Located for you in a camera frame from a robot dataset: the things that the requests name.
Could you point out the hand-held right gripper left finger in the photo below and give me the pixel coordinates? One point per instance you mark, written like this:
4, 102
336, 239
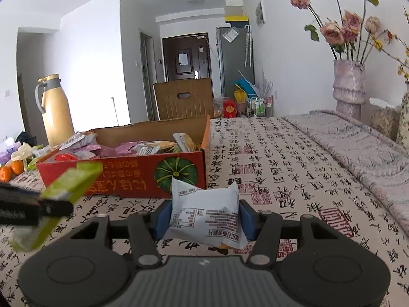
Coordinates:
161, 222

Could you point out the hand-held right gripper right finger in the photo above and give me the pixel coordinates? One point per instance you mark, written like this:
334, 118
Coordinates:
247, 220

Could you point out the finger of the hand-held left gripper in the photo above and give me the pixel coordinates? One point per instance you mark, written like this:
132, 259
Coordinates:
57, 208

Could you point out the long green snack packet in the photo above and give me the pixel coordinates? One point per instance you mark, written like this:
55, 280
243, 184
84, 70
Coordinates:
73, 179

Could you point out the red cardboard box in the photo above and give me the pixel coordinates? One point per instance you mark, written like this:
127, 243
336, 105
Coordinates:
127, 172

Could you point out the pile of mixed snacks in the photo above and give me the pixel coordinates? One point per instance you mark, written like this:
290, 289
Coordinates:
127, 148

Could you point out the orange fruit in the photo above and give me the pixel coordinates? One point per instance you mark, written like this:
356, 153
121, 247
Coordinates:
17, 166
4, 173

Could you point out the small green snack packet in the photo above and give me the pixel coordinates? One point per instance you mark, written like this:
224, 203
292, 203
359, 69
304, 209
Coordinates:
33, 163

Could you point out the red snack packet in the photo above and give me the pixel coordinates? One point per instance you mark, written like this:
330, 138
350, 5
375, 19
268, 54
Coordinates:
65, 157

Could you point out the pale yellow plastic bag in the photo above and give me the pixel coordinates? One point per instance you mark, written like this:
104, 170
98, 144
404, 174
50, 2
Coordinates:
22, 152

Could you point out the purple tissue pack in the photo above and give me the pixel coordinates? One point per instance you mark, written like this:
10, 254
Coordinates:
9, 150

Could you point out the silver snack packet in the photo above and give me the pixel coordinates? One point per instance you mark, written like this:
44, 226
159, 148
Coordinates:
44, 150

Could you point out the black bag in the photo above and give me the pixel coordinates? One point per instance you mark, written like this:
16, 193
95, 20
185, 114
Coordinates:
27, 137

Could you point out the yellow thermos jug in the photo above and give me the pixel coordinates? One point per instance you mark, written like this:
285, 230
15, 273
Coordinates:
59, 118

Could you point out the red gift box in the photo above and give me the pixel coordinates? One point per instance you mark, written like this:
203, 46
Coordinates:
230, 108

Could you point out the folded grey patterned cloth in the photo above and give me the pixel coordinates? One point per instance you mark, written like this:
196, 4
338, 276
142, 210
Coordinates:
345, 144

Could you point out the blue plastic dustpan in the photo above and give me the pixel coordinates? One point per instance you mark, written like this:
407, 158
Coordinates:
244, 84

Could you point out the white dried grass bunch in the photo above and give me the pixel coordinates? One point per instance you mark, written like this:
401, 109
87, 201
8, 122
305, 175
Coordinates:
266, 83

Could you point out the dark brown entrance door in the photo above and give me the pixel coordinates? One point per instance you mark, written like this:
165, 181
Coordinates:
172, 70

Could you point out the grey refrigerator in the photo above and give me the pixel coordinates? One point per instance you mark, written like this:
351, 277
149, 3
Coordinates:
233, 67

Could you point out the glass jar of cereal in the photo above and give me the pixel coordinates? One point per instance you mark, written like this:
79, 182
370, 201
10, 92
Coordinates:
383, 123

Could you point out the pink textured vase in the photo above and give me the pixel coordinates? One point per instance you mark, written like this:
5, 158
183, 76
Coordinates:
348, 86

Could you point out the white umbrella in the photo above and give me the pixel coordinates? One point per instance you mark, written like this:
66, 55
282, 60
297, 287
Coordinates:
248, 46

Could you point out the floral patterned vase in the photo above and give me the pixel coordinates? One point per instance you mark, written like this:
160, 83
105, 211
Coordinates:
404, 121

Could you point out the clear document sleeve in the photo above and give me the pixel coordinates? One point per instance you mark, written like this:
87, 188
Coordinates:
231, 35

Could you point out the yellow and black box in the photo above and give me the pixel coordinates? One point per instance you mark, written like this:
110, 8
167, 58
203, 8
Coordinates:
236, 20

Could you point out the dried pink rose bouquet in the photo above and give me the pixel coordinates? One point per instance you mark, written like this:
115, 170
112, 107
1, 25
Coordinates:
332, 32

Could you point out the plain cardboard box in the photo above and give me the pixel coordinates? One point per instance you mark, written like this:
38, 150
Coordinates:
235, 8

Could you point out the yellow flower branch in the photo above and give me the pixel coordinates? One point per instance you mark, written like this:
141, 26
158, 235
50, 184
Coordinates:
402, 70

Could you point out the round ceiling lamp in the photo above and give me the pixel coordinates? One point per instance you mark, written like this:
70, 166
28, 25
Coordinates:
195, 0

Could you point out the white wall panel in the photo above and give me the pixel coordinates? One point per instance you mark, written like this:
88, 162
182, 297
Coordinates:
260, 12

